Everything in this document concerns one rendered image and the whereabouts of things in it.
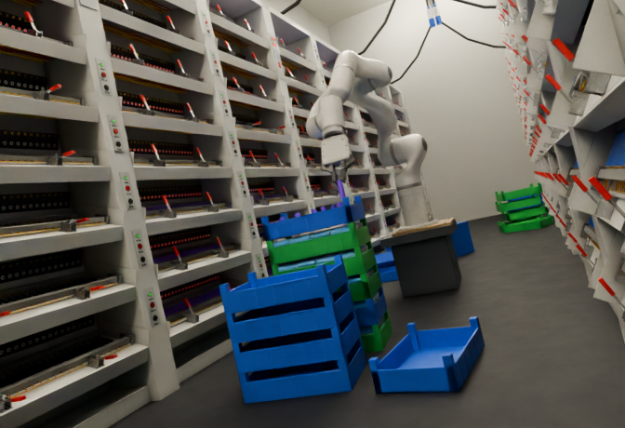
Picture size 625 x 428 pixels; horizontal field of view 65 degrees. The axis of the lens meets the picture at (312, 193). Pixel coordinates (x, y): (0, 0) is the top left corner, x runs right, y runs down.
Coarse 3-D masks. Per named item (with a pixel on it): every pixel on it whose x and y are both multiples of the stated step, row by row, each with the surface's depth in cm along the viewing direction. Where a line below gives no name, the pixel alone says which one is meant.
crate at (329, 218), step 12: (348, 204) 151; (360, 204) 167; (300, 216) 156; (312, 216) 155; (324, 216) 154; (336, 216) 152; (348, 216) 151; (360, 216) 162; (264, 228) 160; (276, 228) 158; (288, 228) 157; (300, 228) 156; (312, 228) 155; (324, 228) 154
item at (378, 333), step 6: (378, 324) 150; (384, 324) 158; (390, 324) 166; (378, 330) 149; (384, 330) 156; (390, 330) 164; (366, 336) 150; (372, 336) 150; (378, 336) 149; (384, 336) 154; (390, 336) 162; (366, 342) 150; (372, 342) 150; (378, 342) 149; (384, 342) 152; (366, 348) 150; (372, 348) 150; (378, 348) 149; (384, 348) 150
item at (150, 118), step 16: (128, 96) 192; (128, 112) 174; (144, 112) 179; (160, 112) 209; (176, 112) 219; (192, 112) 205; (144, 128) 192; (160, 128) 182; (176, 128) 190; (192, 128) 199; (208, 128) 210
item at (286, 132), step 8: (240, 128) 233; (272, 128) 288; (288, 128) 284; (240, 136) 233; (248, 136) 240; (256, 136) 247; (264, 136) 254; (272, 136) 262; (280, 136) 271; (288, 136) 280
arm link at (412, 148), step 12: (396, 144) 226; (408, 144) 223; (420, 144) 222; (396, 156) 226; (408, 156) 224; (420, 156) 223; (408, 168) 223; (396, 180) 228; (408, 180) 224; (420, 180) 228
